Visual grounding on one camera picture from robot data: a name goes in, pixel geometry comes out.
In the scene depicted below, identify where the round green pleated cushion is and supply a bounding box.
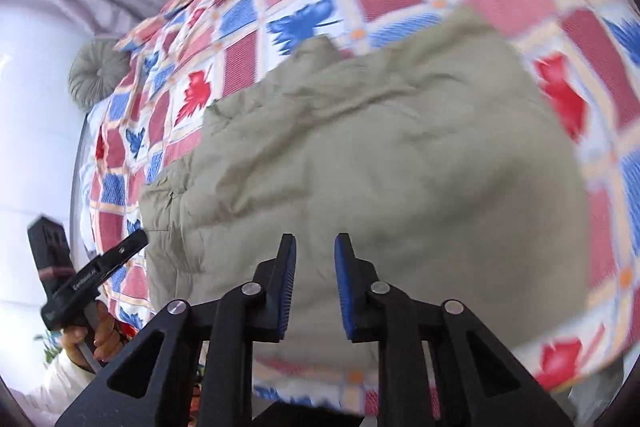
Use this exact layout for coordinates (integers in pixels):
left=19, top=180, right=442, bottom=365
left=67, top=38, right=130, bottom=113

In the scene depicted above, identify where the person's left hand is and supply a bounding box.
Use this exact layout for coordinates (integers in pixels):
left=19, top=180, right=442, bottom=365
left=61, top=301, right=125, bottom=371

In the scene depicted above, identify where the beige quilted jacket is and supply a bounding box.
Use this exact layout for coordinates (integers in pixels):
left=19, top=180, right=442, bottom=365
left=139, top=8, right=589, bottom=369

